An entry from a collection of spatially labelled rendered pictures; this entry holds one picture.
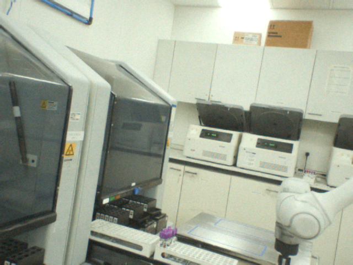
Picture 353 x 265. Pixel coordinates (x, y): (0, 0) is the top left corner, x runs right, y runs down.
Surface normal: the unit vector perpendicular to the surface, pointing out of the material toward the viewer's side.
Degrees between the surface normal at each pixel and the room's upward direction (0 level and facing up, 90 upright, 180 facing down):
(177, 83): 90
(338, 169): 90
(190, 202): 90
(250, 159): 90
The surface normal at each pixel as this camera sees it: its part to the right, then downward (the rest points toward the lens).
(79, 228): 0.92, 0.16
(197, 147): -0.39, -0.01
